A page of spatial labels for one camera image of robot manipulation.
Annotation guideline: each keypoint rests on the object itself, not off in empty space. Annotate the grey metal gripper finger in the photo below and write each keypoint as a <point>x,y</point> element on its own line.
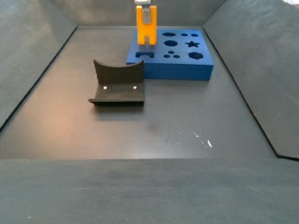
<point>145,17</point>

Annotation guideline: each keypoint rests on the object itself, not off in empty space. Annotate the yellow double-square peg object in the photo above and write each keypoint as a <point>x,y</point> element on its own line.
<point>146,30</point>

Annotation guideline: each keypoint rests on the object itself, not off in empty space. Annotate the blue foam shape-sorter block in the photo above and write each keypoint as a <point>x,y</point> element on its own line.
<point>178,58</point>

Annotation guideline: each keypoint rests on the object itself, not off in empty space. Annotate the black curved holder stand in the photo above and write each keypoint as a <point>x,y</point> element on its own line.
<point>121,84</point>

